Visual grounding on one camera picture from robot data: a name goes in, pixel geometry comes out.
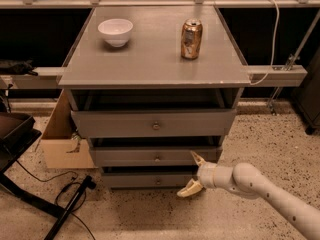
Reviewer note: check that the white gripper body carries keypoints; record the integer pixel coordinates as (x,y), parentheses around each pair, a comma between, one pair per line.
(205,175)

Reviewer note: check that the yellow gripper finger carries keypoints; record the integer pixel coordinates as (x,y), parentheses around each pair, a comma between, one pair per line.
(197,158)
(192,187)

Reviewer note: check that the grey drawer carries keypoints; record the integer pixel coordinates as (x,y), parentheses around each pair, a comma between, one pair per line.
(122,124)
(124,157)
(158,180)

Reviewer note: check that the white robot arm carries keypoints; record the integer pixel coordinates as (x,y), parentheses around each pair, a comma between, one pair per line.
(247,181)

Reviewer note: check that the grey top drawer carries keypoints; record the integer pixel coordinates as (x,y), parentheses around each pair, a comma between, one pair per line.
(122,124)

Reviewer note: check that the grey bottom drawer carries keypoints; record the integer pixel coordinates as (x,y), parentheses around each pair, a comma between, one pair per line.
(158,180)

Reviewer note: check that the grey drawer cabinet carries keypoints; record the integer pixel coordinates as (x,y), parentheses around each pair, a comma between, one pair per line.
(149,86)

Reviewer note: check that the black stand leg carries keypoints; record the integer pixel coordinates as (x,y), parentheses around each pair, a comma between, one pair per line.
(68,210)

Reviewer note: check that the dark cabinet at right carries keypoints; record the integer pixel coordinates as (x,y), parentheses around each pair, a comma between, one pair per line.
(307,95)

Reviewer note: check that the gold soda can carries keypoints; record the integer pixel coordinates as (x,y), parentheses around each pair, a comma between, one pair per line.
(191,38)

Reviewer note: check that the cardboard box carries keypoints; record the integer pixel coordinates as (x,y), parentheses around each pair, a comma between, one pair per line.
(62,145)

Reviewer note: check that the white ceramic bowl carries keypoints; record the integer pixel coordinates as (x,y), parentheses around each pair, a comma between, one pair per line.
(116,32)

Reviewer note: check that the black tray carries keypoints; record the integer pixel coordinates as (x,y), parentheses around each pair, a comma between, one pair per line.
(17,134)

